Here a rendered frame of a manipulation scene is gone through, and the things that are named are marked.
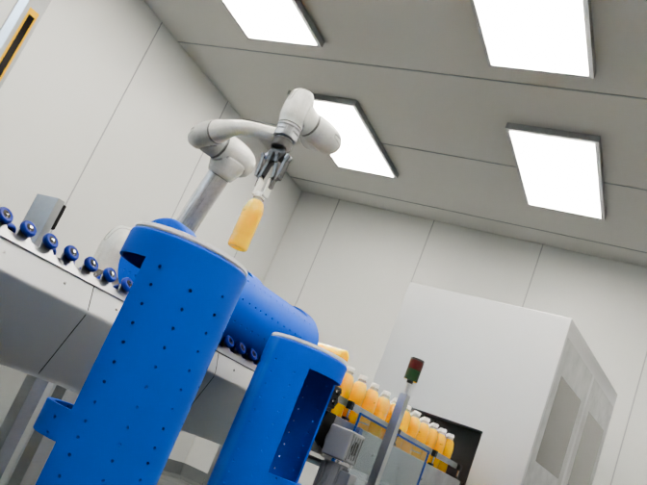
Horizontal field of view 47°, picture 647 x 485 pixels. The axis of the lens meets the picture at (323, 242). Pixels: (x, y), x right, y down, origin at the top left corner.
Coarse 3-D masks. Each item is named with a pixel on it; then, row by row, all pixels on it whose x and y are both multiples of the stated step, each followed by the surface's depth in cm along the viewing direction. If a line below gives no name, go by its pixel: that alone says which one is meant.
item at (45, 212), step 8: (40, 200) 202; (48, 200) 201; (56, 200) 199; (32, 208) 203; (40, 208) 201; (48, 208) 199; (56, 208) 199; (64, 208) 202; (32, 216) 201; (40, 216) 199; (48, 216) 198; (56, 216) 199; (40, 224) 198; (48, 224) 198; (56, 224) 200; (40, 232) 196; (48, 232) 198; (32, 240) 196; (40, 240) 197
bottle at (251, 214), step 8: (248, 200) 259; (256, 200) 258; (248, 208) 256; (256, 208) 257; (240, 216) 257; (248, 216) 255; (256, 216) 256; (240, 224) 255; (248, 224) 254; (256, 224) 257; (232, 232) 256; (240, 232) 253; (248, 232) 254; (232, 240) 253; (240, 240) 253; (248, 240) 254; (240, 248) 256
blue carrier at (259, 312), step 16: (176, 224) 236; (128, 272) 237; (256, 288) 262; (240, 304) 252; (256, 304) 260; (272, 304) 269; (288, 304) 282; (240, 320) 255; (256, 320) 261; (272, 320) 269; (288, 320) 277; (304, 320) 290; (224, 336) 258; (240, 336) 261; (256, 336) 265; (304, 336) 287; (256, 352) 273
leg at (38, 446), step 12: (60, 396) 206; (72, 396) 208; (36, 432) 204; (36, 444) 202; (48, 444) 204; (24, 456) 202; (36, 456) 202; (24, 468) 201; (36, 468) 202; (12, 480) 201; (24, 480) 200; (36, 480) 203
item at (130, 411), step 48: (144, 240) 156; (144, 288) 152; (192, 288) 153; (240, 288) 164; (144, 336) 149; (192, 336) 153; (96, 384) 146; (144, 384) 148; (192, 384) 156; (48, 432) 145; (96, 432) 144; (144, 432) 147; (48, 480) 141; (96, 480) 142; (144, 480) 149
